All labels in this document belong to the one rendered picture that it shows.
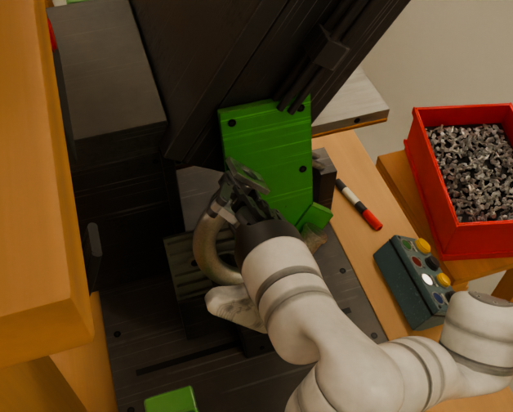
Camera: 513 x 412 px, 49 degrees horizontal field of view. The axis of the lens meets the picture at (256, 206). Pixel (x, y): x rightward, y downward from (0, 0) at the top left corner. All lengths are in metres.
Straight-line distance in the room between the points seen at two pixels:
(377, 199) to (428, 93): 1.73
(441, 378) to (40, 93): 0.42
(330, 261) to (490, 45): 2.32
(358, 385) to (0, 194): 0.29
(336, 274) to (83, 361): 0.43
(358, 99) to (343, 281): 0.30
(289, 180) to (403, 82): 2.10
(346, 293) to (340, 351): 0.51
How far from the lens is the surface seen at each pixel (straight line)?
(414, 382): 0.53
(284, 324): 0.50
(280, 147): 0.71
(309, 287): 0.52
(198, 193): 1.07
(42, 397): 0.67
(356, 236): 1.02
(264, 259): 0.55
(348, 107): 0.90
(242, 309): 0.59
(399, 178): 1.26
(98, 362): 0.95
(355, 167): 1.13
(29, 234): 0.24
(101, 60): 0.82
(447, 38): 3.15
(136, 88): 0.77
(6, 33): 0.35
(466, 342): 0.72
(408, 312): 0.94
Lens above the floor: 1.72
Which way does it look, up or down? 52 degrees down
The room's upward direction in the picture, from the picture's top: straight up
